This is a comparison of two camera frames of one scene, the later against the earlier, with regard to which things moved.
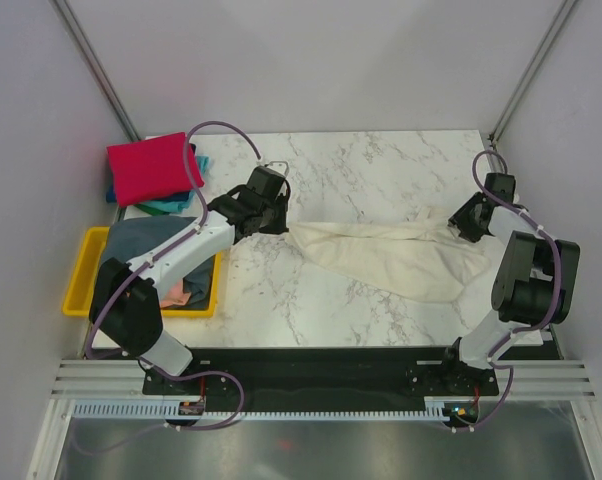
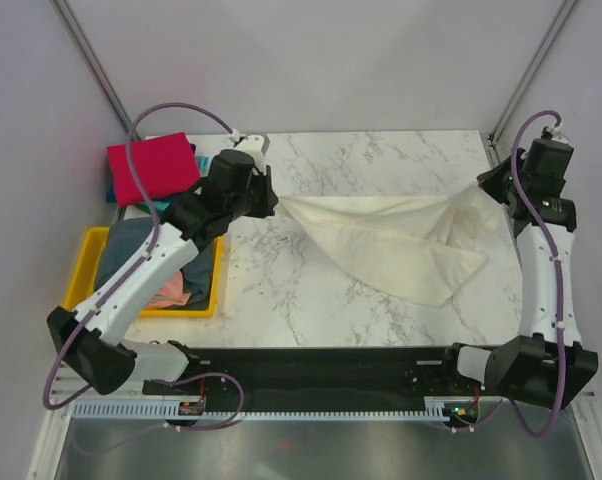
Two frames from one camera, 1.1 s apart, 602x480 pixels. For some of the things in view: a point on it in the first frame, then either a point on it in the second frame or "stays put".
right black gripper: (459, 218) to (490, 181)
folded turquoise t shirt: (174, 206) stays put
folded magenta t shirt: (153, 167) stays put
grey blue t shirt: (127, 240) stays put
